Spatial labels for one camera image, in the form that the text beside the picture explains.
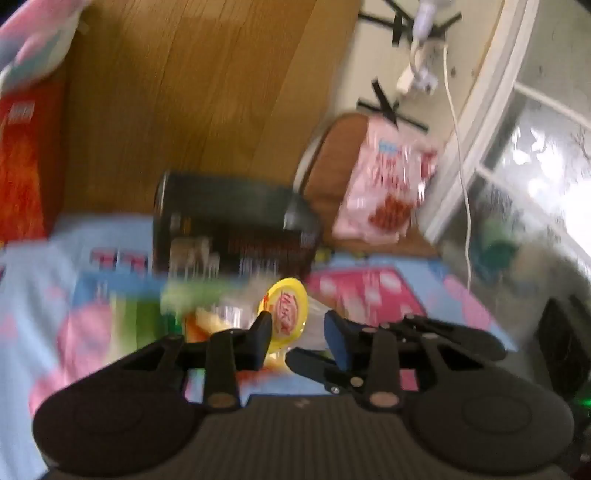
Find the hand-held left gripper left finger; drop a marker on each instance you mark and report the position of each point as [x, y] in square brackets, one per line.
[261, 338]

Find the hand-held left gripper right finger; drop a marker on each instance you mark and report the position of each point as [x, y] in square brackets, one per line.
[336, 342]

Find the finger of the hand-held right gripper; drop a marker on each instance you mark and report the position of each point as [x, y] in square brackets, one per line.
[309, 363]

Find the yellow lid snack cup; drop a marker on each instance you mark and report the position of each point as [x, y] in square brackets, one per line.
[288, 307]

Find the green snack packet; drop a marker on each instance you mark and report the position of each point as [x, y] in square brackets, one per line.
[198, 290]

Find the black printed carton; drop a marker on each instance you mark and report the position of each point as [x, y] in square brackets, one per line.
[221, 226]

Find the pink snack bag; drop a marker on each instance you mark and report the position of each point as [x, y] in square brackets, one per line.
[383, 184]

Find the brown round stool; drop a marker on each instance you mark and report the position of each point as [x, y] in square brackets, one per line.
[325, 175]

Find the printed blanket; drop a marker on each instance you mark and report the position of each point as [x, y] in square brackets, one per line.
[41, 286]

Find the white power plug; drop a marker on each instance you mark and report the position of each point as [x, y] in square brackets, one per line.
[413, 74]

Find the red box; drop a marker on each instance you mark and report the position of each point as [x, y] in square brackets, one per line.
[27, 161]

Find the pastel unicorn plush toy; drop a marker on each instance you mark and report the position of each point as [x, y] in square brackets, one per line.
[37, 37]

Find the white frame window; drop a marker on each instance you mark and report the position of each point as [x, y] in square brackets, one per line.
[531, 161]

